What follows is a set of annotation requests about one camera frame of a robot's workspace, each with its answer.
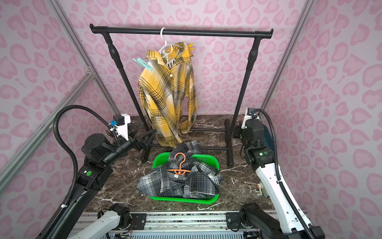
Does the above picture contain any orange plastic hanger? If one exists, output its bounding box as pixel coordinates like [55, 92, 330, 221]
[168, 152, 191, 176]

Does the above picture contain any grey plaid shirt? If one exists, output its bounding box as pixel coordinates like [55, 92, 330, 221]
[136, 140, 223, 199]

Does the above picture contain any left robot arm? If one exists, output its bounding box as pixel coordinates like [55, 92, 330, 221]
[37, 105, 156, 239]

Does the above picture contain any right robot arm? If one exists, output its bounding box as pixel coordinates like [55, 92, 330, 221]
[234, 108, 325, 239]

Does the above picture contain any white plastic hanger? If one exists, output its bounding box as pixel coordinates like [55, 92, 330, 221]
[159, 27, 175, 68]

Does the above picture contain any green plastic basket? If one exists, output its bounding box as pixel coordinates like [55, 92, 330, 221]
[149, 152, 220, 204]

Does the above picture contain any dark teal plastic bin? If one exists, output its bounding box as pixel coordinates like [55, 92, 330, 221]
[264, 128, 275, 153]

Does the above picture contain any yellow plaid shirt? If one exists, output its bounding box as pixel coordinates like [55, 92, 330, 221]
[138, 42, 198, 147]

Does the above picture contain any beige power adapter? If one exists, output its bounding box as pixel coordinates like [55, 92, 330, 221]
[257, 182, 270, 198]

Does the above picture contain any black clothes rack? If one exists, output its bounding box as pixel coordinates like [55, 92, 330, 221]
[90, 24, 274, 168]

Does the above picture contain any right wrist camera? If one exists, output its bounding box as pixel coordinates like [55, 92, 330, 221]
[241, 108, 259, 129]

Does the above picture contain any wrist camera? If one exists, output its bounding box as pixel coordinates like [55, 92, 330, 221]
[110, 114, 131, 141]
[241, 108, 259, 129]

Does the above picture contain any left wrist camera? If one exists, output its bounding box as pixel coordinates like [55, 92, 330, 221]
[110, 114, 131, 141]

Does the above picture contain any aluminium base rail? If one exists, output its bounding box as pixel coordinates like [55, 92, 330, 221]
[71, 209, 317, 239]

